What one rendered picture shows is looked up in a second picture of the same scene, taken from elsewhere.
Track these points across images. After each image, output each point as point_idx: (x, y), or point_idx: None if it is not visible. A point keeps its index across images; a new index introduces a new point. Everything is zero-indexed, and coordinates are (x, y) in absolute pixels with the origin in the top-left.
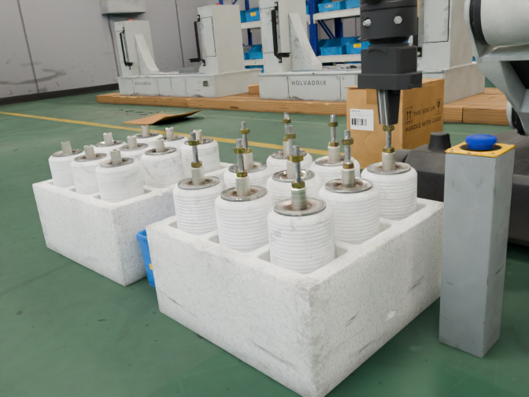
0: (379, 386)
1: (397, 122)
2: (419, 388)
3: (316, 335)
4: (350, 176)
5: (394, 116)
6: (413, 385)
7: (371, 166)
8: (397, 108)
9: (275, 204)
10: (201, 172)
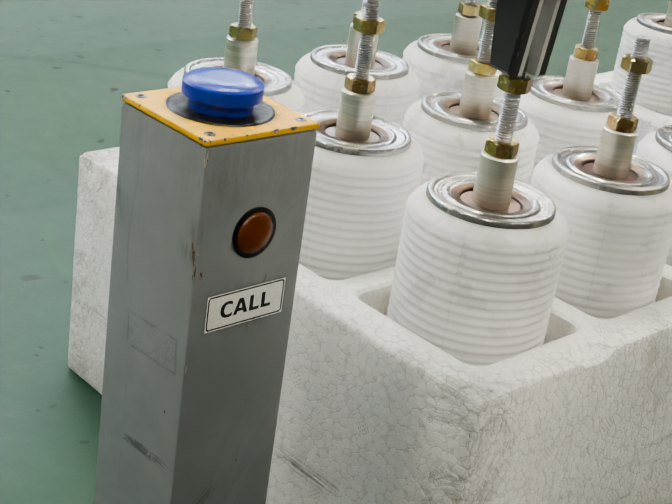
0: (76, 438)
1: (505, 69)
2: (43, 480)
3: (79, 248)
4: (339, 104)
5: (503, 46)
6: (55, 476)
7: (514, 186)
8: (513, 27)
9: (257, 62)
10: (459, 26)
